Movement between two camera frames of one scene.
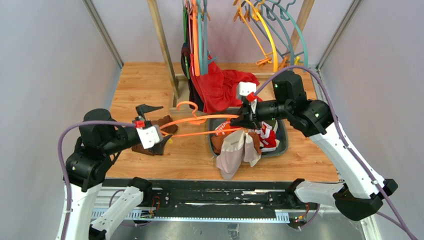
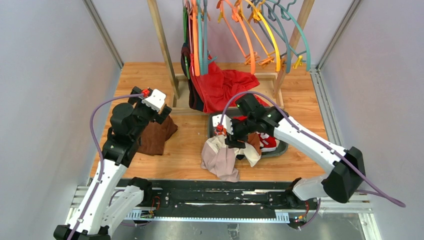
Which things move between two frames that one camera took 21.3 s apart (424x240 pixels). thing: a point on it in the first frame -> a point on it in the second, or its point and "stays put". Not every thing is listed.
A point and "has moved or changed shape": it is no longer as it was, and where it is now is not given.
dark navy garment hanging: (195, 100) stays put
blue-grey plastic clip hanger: (266, 37) has moved or changed shape
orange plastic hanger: (193, 17) stays put
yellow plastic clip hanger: (273, 47) has moved or changed shape
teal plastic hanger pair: (204, 61) stays put
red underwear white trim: (267, 136) stays put
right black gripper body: (251, 110) -> (235, 139)
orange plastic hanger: (200, 120) -> (253, 61)
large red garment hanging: (218, 87) stays put
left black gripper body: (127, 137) -> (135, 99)
